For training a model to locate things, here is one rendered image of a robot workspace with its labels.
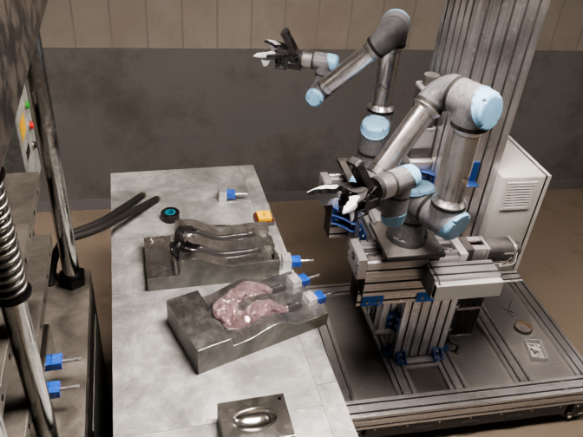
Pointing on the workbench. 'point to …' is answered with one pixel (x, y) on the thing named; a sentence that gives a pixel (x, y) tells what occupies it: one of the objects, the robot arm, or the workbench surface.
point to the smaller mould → (255, 417)
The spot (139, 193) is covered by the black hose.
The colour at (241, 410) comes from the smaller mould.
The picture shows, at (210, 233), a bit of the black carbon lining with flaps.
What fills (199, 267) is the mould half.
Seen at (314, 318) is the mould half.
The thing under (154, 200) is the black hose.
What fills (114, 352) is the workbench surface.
